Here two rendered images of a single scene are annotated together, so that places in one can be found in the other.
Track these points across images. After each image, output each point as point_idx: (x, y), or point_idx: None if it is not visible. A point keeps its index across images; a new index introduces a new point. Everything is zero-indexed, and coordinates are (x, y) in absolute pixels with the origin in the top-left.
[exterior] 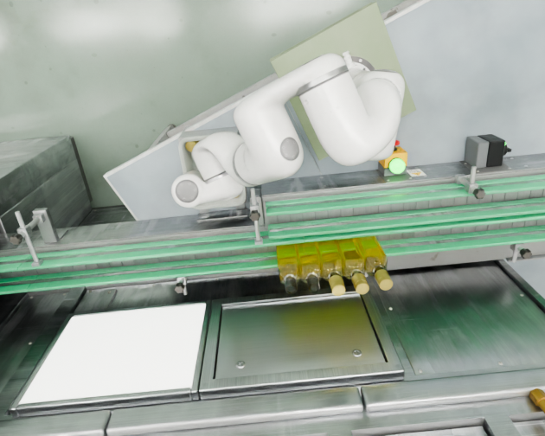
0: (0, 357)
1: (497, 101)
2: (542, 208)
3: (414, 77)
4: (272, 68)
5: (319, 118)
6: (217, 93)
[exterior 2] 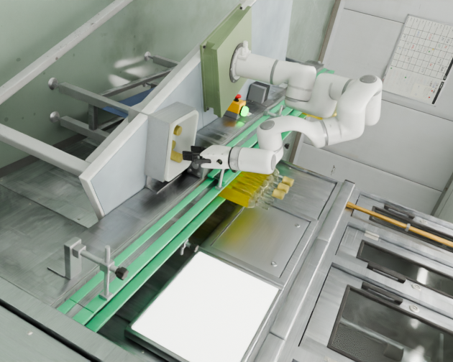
0: None
1: None
2: None
3: None
4: (43, 20)
5: (374, 107)
6: None
